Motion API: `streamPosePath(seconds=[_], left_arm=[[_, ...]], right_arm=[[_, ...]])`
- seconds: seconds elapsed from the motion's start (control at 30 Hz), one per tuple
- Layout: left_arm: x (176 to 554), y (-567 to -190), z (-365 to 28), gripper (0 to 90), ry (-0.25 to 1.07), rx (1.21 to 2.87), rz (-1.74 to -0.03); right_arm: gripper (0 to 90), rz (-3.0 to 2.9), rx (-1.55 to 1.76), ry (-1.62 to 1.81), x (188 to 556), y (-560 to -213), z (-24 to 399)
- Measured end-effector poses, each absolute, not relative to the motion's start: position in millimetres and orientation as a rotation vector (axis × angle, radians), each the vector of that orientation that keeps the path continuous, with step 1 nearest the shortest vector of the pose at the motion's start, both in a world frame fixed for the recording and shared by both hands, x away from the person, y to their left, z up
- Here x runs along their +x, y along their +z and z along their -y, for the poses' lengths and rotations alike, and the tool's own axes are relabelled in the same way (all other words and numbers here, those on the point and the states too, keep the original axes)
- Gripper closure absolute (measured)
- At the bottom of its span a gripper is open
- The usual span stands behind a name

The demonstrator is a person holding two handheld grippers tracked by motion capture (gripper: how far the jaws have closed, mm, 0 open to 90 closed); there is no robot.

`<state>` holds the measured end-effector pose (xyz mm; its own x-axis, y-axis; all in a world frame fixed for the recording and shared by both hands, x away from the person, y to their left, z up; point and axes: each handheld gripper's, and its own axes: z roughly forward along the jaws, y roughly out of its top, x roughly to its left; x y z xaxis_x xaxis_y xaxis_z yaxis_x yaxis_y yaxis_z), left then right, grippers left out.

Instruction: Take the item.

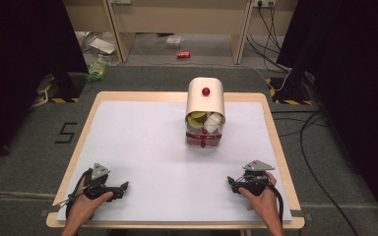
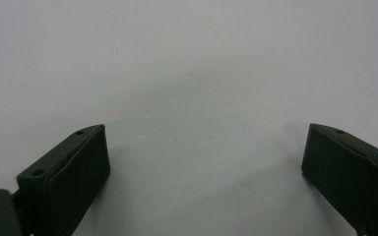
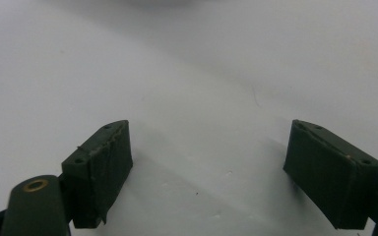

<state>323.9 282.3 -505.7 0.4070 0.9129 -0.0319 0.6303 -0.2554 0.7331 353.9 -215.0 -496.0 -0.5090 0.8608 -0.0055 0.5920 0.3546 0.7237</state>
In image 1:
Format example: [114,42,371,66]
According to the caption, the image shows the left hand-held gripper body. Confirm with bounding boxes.
[82,162,122,202]

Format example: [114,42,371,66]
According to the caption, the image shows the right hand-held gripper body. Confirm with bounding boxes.
[237,159,276,198]

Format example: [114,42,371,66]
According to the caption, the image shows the beige toy mailbox container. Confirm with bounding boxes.
[184,77,226,149]

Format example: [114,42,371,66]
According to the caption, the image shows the person's left hand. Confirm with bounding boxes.
[66,176,114,228]

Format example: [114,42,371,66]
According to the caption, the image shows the person's right hand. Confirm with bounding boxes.
[238,171,282,228]

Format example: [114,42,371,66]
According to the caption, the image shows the white paper sheet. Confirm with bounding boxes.
[56,99,293,222]

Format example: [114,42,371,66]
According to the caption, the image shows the white toy food piece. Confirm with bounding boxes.
[203,112,224,134]

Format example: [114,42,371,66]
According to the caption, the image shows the green snack packet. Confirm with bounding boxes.
[86,62,108,83]

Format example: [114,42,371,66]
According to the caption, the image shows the black curtain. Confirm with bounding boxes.
[275,0,378,230]
[0,0,90,171]

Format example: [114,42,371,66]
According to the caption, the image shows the pile of clear plastic wrapping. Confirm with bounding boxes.
[74,30,121,67]

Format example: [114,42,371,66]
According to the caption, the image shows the clear plastic bag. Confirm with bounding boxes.
[164,34,185,49]

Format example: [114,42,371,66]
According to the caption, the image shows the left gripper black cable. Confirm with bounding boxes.
[58,167,95,221]

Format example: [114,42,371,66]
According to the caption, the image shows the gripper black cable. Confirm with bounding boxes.
[266,182,285,228]
[58,167,95,221]

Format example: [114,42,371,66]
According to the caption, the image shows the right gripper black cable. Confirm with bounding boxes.
[266,182,285,228]

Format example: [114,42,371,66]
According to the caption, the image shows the long black floor cable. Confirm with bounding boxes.
[299,110,362,236]

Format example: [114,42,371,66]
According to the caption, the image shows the thin black floor cables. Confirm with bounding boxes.
[270,109,330,138]

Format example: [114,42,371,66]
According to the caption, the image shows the black power cables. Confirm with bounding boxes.
[245,2,293,74]

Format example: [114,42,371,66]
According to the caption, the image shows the wall power outlet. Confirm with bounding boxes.
[253,0,277,8]

